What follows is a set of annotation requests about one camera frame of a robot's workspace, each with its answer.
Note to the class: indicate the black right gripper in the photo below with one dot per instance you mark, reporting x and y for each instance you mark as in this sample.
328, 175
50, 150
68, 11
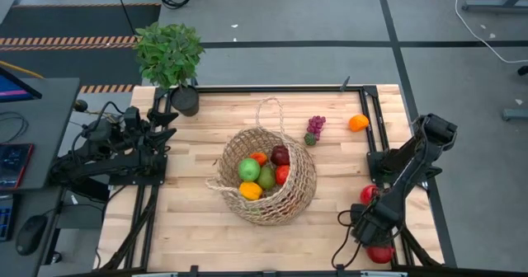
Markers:
371, 225

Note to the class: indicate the green pear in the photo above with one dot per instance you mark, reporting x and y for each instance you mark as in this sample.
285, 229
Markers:
266, 177

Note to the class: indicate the green apple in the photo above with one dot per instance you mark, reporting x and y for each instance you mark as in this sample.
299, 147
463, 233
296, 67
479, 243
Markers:
249, 169

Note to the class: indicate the orange fruit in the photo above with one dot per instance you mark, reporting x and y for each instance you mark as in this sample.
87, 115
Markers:
359, 123

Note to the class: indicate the grey table foot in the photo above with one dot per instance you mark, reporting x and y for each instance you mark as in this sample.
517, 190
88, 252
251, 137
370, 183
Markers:
515, 114

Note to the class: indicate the black mat with hazard stripes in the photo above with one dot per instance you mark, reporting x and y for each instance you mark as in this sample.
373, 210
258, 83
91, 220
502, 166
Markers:
74, 21

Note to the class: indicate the yellow bell pepper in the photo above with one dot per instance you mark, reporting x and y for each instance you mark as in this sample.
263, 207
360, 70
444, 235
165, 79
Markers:
250, 190

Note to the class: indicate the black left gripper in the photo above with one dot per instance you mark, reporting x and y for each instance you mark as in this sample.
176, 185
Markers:
142, 137

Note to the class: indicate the black computer mouse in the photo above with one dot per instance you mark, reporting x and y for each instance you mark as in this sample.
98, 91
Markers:
31, 233

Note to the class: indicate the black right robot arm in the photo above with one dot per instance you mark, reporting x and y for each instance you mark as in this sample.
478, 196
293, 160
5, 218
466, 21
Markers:
406, 178

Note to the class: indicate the black keyboard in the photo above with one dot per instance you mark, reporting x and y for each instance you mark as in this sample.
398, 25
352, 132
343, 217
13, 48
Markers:
5, 217

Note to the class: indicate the dark grey desk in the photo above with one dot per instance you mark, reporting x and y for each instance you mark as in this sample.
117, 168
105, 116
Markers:
41, 203

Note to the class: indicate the black round knob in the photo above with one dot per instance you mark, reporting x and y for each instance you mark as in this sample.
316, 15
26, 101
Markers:
80, 105

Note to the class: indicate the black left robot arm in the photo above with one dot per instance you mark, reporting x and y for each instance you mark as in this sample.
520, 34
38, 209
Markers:
107, 165

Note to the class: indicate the green plant in black pot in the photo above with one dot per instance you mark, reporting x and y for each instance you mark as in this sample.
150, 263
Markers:
169, 54

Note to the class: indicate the black aluminium frame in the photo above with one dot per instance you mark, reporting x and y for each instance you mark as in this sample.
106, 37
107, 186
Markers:
247, 89

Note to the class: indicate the dark red apple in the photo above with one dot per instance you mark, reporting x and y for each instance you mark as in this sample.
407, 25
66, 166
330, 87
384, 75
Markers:
380, 255

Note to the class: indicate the red orange mango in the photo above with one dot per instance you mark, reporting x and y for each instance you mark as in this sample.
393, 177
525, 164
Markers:
259, 158

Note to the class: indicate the black chair caster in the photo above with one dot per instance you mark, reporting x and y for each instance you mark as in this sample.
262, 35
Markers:
523, 70

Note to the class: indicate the red tomato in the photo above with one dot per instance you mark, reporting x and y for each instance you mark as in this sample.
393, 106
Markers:
282, 174

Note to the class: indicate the purple grape bunch green leaf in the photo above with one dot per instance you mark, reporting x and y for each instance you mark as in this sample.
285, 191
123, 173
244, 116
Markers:
316, 124

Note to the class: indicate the tablet with red case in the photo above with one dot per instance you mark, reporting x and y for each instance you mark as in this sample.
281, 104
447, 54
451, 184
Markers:
12, 163

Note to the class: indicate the computer monitor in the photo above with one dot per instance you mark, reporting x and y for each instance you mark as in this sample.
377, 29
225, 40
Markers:
12, 89

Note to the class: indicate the dark red plum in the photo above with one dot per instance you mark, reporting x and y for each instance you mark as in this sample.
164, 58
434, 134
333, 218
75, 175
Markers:
280, 155

